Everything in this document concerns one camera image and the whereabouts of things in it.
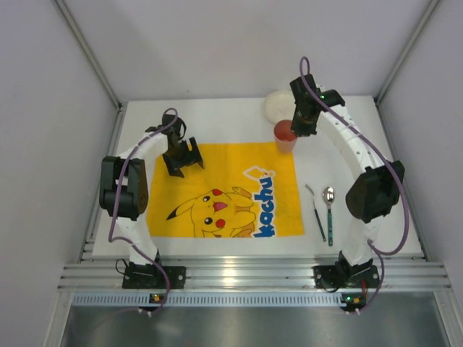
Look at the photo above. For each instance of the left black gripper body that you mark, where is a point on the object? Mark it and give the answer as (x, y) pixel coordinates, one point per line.
(181, 157)

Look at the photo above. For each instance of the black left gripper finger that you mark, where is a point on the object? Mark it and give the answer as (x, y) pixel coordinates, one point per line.
(192, 153)
(174, 164)

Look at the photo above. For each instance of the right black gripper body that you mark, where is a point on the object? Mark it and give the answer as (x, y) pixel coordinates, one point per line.
(304, 123)

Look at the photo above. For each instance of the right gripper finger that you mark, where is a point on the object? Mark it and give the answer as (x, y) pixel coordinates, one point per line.
(307, 130)
(296, 127)

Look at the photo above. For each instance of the pink plastic cup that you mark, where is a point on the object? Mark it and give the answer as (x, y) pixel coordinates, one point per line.
(285, 139)

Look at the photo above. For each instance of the cream round plate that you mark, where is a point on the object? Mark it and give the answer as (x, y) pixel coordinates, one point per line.
(279, 105)

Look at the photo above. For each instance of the yellow cartoon placemat cloth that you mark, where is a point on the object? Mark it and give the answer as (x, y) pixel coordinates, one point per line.
(243, 190)

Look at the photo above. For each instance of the fork with green handle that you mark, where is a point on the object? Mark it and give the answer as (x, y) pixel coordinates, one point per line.
(317, 217)

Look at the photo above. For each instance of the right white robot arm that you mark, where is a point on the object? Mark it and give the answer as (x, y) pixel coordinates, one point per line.
(368, 169)

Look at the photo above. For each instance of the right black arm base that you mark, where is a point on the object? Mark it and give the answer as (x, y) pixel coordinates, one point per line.
(342, 275)

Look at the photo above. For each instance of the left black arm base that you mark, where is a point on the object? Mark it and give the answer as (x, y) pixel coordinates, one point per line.
(149, 276)

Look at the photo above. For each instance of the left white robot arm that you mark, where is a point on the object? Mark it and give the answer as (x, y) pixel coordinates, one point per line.
(124, 192)

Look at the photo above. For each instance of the spoon with green handle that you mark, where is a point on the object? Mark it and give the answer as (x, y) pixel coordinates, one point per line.
(328, 198)

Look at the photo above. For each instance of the perforated cable duct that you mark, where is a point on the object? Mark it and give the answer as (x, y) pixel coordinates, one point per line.
(216, 299)

